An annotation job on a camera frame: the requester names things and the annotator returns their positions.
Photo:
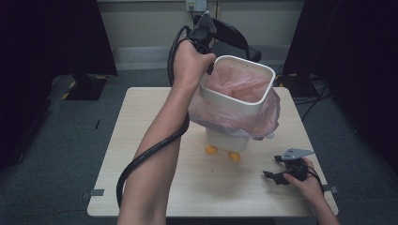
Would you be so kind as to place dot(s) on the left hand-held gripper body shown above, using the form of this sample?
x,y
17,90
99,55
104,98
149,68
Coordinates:
x,y
203,34

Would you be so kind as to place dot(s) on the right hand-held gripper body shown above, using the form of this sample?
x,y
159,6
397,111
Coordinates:
x,y
295,168

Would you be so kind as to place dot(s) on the pink plastic trash bag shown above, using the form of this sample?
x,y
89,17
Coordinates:
x,y
225,120

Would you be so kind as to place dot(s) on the white cartoon-face trash bin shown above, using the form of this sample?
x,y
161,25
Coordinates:
x,y
225,142

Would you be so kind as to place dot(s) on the person's right hand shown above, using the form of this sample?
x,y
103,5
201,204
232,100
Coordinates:
x,y
308,187

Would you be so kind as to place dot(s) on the person's left hand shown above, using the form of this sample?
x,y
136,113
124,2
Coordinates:
x,y
187,67

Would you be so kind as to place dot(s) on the black folding chair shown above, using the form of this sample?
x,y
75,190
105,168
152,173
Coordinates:
x,y
231,34

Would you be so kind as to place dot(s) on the grey tape piece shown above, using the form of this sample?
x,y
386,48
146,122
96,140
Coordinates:
x,y
97,192
330,189

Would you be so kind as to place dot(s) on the black striped stand base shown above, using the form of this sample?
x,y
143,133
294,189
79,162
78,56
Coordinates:
x,y
84,89
294,86

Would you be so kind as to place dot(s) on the small black floor mark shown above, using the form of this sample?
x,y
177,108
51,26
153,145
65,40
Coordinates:
x,y
97,124

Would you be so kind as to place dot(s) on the dark curtain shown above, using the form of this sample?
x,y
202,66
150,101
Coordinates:
x,y
47,47
353,47

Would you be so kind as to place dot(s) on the white wall socket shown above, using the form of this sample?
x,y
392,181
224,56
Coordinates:
x,y
196,5

